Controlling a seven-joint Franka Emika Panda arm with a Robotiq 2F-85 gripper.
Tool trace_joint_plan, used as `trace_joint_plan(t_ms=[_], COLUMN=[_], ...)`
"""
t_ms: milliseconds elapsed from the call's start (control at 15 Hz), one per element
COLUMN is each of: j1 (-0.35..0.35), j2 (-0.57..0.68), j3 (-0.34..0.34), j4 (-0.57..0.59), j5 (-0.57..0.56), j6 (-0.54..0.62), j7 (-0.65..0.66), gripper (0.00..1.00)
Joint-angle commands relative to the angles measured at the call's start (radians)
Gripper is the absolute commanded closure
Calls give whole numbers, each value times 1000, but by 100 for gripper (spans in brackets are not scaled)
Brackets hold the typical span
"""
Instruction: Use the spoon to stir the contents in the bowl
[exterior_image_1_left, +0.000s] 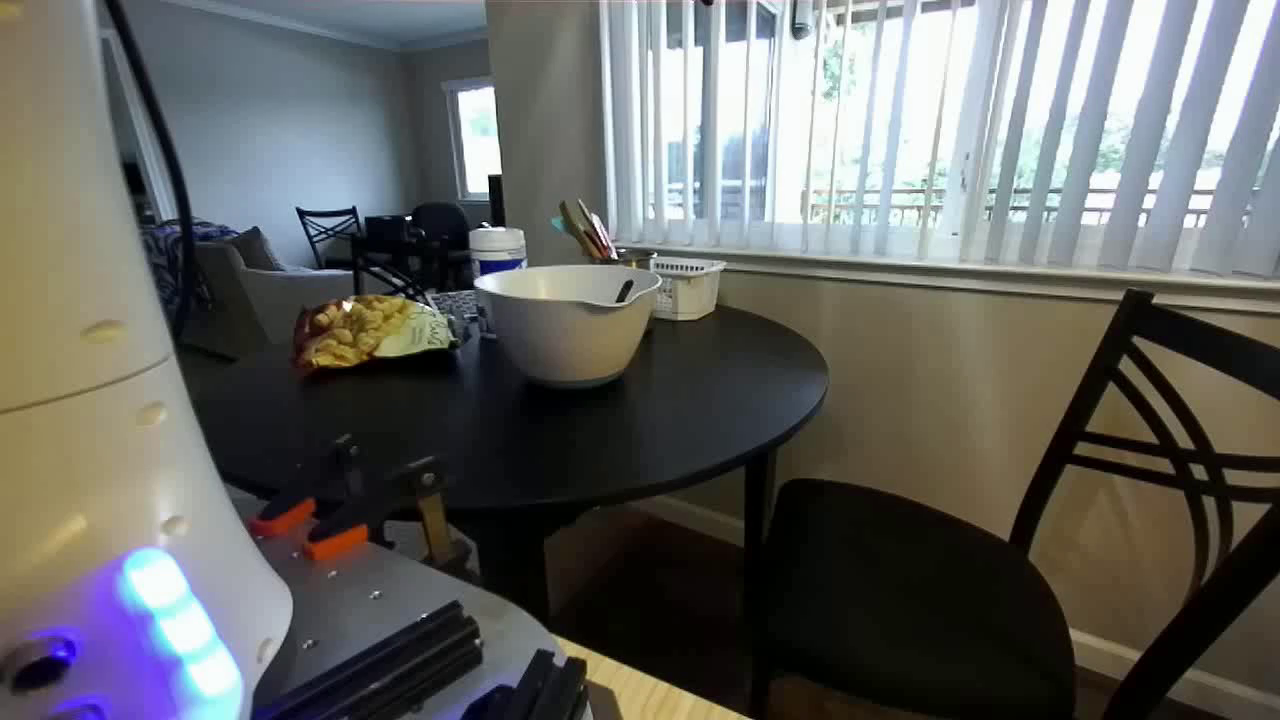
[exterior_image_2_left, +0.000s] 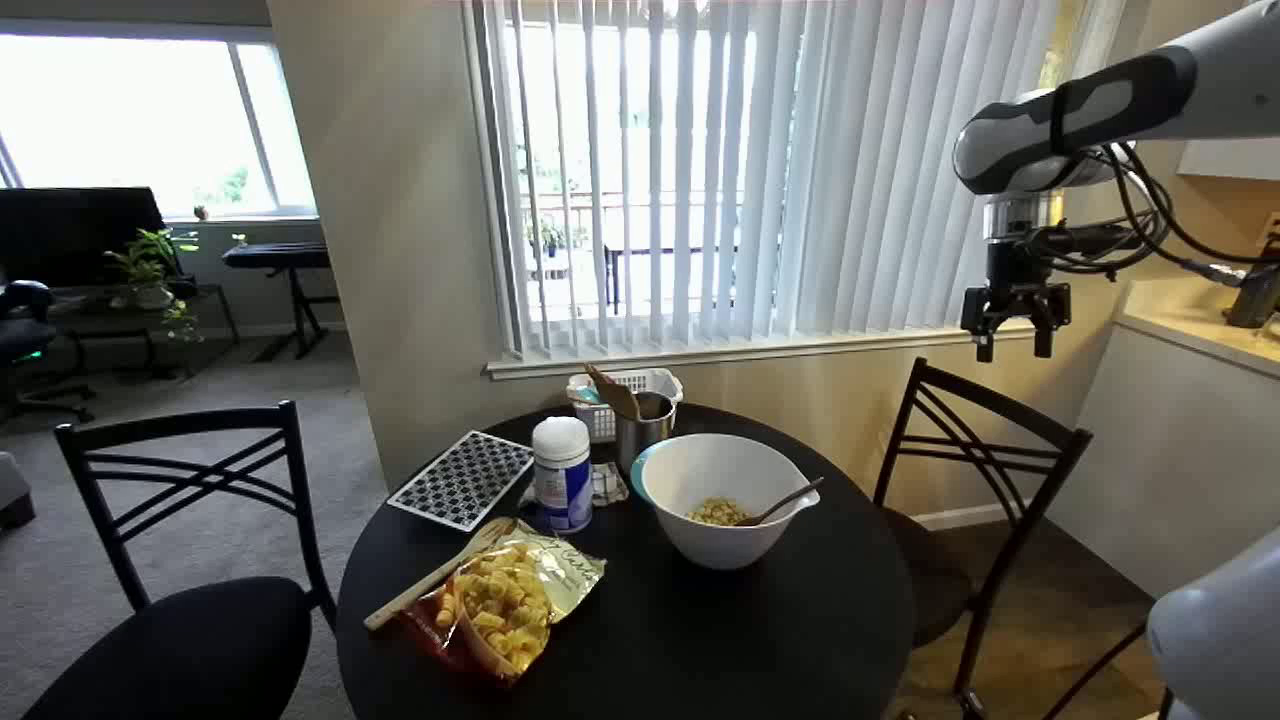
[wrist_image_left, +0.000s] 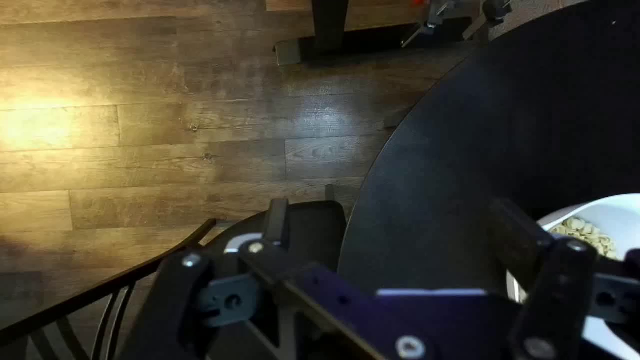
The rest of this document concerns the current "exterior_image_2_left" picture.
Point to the black office chair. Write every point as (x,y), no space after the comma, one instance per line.
(26,333)

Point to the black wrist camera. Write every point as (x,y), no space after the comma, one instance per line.
(1087,245)

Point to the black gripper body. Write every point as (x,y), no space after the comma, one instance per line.
(1018,284)

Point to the brown metal spoon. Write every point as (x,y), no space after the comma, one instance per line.
(782,502)

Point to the black white patterned trivet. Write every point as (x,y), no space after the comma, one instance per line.
(462,477)

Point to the black metal chair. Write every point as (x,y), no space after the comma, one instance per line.
(186,643)
(934,563)

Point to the metal cup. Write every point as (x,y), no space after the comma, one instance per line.
(647,427)

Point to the yellow cereal pieces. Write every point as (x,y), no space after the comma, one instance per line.
(721,511)

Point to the black monitor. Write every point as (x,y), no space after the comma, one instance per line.
(75,232)

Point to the white bottle blue label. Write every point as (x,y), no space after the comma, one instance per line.
(562,475)

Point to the brown wooden utensil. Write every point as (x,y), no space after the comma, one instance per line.
(615,390)

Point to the white counter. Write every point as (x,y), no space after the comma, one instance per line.
(1185,441)

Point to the black device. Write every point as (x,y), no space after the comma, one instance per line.
(1256,284)

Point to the green potted plant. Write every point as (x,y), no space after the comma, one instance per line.
(149,265)

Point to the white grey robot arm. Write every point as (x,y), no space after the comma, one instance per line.
(1200,83)

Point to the large bright window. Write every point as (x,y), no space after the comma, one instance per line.
(133,121)

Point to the white bowl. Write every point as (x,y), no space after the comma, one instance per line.
(721,543)

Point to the open snack bag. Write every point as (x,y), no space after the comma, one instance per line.
(513,603)

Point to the white vertical blinds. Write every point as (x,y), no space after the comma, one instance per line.
(761,164)

